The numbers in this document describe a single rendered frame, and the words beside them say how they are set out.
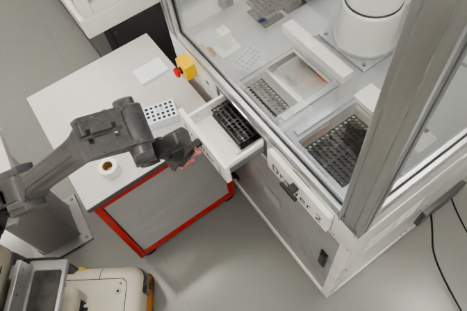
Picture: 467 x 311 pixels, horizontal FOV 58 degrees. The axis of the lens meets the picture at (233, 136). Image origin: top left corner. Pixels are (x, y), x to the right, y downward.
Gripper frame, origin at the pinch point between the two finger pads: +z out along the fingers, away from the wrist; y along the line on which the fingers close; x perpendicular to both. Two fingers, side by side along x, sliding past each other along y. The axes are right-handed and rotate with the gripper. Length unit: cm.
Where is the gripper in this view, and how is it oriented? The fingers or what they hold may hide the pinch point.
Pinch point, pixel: (195, 155)
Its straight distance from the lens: 135.5
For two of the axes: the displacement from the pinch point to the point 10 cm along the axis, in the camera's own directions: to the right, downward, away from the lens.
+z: 5.4, 1.4, 8.3
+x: -5.7, -6.7, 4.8
